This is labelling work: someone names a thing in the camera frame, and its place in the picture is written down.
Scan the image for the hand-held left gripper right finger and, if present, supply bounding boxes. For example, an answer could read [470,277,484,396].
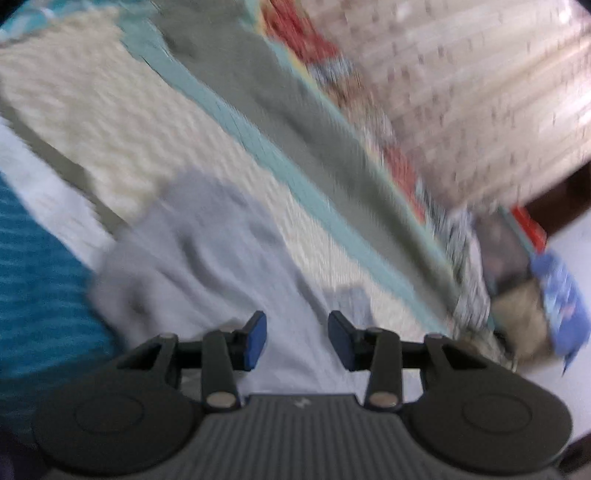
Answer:
[327,311,488,412]

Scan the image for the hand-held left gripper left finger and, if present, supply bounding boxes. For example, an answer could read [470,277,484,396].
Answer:
[117,311,269,413]

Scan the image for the grey pants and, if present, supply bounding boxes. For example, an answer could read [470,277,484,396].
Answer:
[88,171,386,398]

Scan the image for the pile of khaki clothes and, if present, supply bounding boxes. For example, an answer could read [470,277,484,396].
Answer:
[475,213,560,370]

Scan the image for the blue printed packet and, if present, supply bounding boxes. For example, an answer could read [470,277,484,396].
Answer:
[529,251,591,376]

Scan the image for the patterned bed sheet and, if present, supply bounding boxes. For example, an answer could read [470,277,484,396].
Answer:
[0,0,509,418]

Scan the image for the dark wooden furniture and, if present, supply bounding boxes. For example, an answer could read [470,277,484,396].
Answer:
[525,161,591,237]

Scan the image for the beige leaf-print curtain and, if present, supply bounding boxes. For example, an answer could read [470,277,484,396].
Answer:
[300,0,591,214]

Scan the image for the floral patchwork quilt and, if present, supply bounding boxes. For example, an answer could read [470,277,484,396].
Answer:
[257,0,496,333]

